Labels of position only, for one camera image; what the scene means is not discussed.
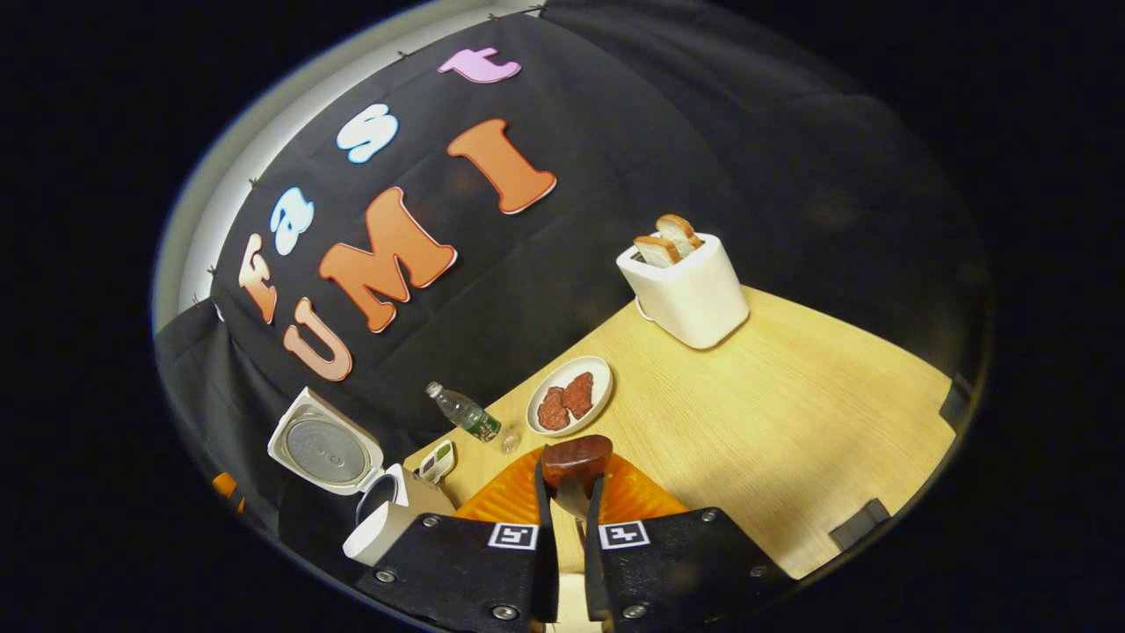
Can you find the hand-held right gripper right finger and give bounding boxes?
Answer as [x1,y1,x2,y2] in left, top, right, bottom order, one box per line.
[584,453,796,633]

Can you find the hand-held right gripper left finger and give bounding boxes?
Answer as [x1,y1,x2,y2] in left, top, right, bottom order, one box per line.
[356,447,560,633]

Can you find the white rice cooker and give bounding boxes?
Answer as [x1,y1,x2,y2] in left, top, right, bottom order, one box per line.
[267,387,456,568]

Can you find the brown wooden spoon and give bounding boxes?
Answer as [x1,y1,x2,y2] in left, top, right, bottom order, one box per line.
[541,434,613,550]

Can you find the white divided seasoning dish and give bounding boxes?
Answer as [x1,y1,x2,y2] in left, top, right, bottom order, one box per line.
[417,440,457,484]

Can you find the clear plastic water bottle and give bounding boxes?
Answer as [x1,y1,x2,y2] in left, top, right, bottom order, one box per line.
[426,381,521,455]

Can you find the white oval plate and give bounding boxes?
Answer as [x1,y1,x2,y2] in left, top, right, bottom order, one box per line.
[526,355,614,438]

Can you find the dark grey table clamp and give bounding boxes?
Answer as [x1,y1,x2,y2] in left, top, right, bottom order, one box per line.
[830,498,890,551]
[939,373,973,429]

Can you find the red-brown meat piece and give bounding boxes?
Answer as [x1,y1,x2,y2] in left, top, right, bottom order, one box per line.
[536,387,572,432]
[562,372,596,420]

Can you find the white toaster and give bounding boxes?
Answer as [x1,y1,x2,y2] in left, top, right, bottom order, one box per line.
[616,233,751,351]

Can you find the toast bread slice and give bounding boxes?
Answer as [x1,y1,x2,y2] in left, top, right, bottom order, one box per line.
[633,235,682,267]
[656,214,704,256]

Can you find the black backdrop cloth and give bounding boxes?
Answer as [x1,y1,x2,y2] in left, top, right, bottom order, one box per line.
[154,0,992,586]

